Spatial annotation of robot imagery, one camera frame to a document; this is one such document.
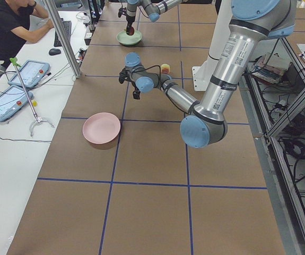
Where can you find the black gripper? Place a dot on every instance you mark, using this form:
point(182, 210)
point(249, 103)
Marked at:
point(129, 18)
point(136, 88)

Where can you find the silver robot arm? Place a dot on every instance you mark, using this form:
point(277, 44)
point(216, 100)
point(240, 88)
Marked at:
point(152, 11)
point(250, 23)

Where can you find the green plate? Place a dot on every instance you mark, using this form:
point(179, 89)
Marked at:
point(124, 39)

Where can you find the yellow pink peach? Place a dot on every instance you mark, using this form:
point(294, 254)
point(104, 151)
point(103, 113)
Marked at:
point(165, 68)

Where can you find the pink plate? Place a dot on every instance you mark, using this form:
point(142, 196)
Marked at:
point(101, 128)

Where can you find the black computer mouse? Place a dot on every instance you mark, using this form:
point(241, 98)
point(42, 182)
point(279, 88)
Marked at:
point(54, 51)

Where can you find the reach grabber stick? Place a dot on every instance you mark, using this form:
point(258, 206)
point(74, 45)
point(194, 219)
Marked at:
point(37, 119)

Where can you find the upper blue teach pendant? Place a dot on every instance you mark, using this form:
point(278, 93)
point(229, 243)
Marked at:
point(32, 72)

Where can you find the blue teach pendant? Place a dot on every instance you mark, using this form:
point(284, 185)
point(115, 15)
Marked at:
point(32, 72)
point(11, 101)

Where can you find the seated person black shirt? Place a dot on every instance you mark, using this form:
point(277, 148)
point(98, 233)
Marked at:
point(15, 27)

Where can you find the lower blue teach pendant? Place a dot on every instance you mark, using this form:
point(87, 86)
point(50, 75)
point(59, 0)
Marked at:
point(11, 101)

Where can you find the white side table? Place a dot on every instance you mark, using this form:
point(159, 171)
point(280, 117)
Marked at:
point(22, 152)

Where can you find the stack of magazines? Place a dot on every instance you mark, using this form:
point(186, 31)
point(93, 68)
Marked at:
point(270, 68)

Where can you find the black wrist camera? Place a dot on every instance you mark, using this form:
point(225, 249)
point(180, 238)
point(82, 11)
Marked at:
point(122, 12)
point(123, 76)

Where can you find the aluminium frame post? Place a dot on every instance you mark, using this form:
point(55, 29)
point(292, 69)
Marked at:
point(58, 25)

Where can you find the aluminium table frame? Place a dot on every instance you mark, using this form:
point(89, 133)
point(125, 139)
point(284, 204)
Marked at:
point(277, 113)

